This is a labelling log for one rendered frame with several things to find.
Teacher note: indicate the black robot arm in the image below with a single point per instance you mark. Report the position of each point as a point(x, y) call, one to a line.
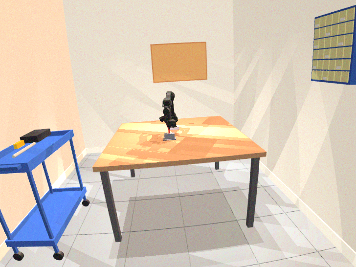
point(168, 105)

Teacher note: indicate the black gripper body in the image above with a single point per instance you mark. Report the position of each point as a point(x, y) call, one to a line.
point(170, 120)

